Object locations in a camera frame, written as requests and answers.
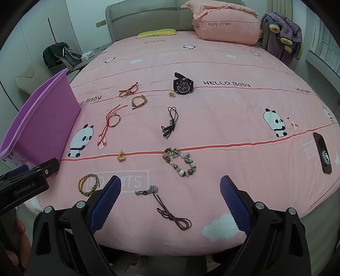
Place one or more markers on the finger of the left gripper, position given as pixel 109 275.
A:
pixel 49 167
pixel 19 170

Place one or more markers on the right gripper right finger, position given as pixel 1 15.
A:
pixel 237 202

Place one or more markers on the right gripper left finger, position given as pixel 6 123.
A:
pixel 101 203

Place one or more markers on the brown cord flower pendant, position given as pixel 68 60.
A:
pixel 182 223

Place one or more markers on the small yellow clip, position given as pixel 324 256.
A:
pixel 121 156

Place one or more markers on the yellow flower hair clip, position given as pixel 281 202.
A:
pixel 172 94

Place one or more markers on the black wrist watch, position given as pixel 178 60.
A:
pixel 182 85

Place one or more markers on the person's left hand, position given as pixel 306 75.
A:
pixel 21 257

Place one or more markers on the purple plastic basin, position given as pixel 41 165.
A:
pixel 41 128

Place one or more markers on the beige near chair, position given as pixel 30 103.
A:
pixel 32 78

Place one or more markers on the beige chair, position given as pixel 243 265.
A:
pixel 72 60
pixel 32 78

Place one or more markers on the black remote device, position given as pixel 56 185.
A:
pixel 323 153

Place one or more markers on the beige far chair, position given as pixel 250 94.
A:
pixel 72 60

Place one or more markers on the dark green jacket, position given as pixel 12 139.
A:
pixel 50 60

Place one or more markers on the pink bed sheet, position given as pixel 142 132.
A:
pixel 249 117

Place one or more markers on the white tissue pack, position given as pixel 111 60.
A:
pixel 87 55

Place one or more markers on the purple blanket with plush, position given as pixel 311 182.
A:
pixel 281 37

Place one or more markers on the grey bed headboard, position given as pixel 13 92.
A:
pixel 129 18

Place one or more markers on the yellow small pillow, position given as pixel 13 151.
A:
pixel 155 33

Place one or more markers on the pink folded quilt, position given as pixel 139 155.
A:
pixel 224 21

